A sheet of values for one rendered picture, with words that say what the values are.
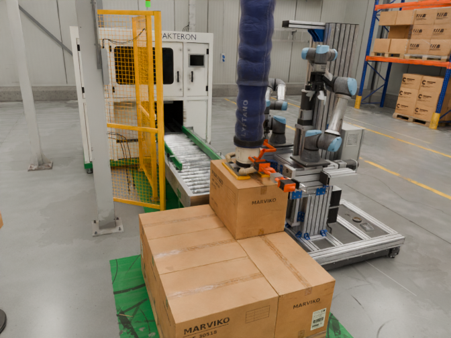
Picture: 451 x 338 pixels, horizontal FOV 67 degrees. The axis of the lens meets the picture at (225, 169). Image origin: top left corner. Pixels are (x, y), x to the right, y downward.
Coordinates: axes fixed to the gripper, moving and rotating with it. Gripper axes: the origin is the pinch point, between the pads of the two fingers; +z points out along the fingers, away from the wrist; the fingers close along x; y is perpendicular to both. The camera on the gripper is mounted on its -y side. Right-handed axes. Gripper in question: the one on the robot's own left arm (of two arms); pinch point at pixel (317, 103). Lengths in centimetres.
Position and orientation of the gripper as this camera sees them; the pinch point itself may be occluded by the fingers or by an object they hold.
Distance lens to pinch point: 229.6
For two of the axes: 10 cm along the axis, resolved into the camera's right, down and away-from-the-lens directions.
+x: 3.8, 3.4, -8.6
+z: -0.4, 9.3, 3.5
